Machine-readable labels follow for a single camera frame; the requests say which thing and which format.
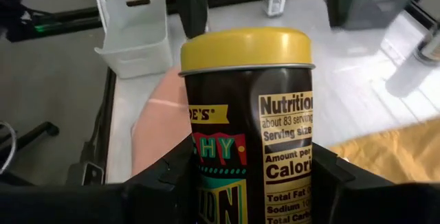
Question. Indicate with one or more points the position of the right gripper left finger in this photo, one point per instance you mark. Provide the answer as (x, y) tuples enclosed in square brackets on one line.
[(86, 203)]

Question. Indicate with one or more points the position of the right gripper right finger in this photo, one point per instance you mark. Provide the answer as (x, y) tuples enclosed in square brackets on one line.
[(378, 203)]

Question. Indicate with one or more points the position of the yellow-lid dark spice tin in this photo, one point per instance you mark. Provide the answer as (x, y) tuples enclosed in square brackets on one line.
[(240, 90)]

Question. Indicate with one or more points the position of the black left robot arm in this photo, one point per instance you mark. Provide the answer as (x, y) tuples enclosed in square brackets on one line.
[(190, 4)]

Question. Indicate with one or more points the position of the mustard yellow cloth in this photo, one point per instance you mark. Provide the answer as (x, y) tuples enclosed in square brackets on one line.
[(395, 152)]

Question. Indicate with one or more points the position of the black floor stand tube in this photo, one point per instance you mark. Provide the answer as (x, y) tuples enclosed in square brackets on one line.
[(34, 136)]

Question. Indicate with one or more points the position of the pink woven cloth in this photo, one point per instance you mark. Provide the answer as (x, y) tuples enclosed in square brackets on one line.
[(161, 121)]

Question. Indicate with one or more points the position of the white translucent plastic bin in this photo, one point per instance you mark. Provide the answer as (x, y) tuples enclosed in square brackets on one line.
[(134, 38)]

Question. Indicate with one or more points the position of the black equipment with green light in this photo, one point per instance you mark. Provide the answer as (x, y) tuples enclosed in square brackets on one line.
[(20, 21)]

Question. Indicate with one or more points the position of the dark grey plastic bin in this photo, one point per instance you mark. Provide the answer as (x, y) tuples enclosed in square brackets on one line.
[(371, 7)]

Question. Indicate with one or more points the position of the table-level camera box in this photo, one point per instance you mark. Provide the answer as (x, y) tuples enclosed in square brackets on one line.
[(86, 174)]

